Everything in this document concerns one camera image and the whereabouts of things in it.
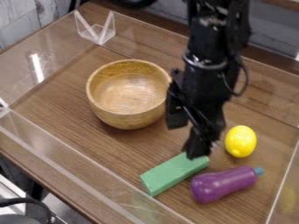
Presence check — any green rectangular block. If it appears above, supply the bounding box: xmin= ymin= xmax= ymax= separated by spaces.
xmin=140 ymin=152 xmax=210 ymax=197

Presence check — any brown wooden bowl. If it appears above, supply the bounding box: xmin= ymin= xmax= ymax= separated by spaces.
xmin=85 ymin=59 xmax=170 ymax=130

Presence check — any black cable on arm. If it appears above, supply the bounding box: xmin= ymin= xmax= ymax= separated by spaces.
xmin=220 ymin=55 xmax=249 ymax=98

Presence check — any yellow toy lemon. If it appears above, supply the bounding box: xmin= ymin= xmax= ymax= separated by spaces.
xmin=224 ymin=125 xmax=257 ymax=158

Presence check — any black device with cable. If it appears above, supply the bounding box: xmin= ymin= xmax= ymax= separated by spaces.
xmin=0 ymin=198 xmax=55 ymax=224

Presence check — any purple toy eggplant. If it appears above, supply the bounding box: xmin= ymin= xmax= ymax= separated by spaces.
xmin=190 ymin=165 xmax=264 ymax=204

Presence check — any clear acrylic corner bracket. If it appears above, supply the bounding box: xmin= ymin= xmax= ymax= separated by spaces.
xmin=73 ymin=10 xmax=116 ymax=46

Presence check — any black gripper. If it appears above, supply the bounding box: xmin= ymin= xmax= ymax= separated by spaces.
xmin=165 ymin=53 xmax=238 ymax=160

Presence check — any clear acrylic tray wall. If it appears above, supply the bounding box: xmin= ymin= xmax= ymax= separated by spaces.
xmin=0 ymin=106 xmax=193 ymax=224

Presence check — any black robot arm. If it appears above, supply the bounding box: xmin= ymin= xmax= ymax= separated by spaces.
xmin=165 ymin=0 xmax=250 ymax=159

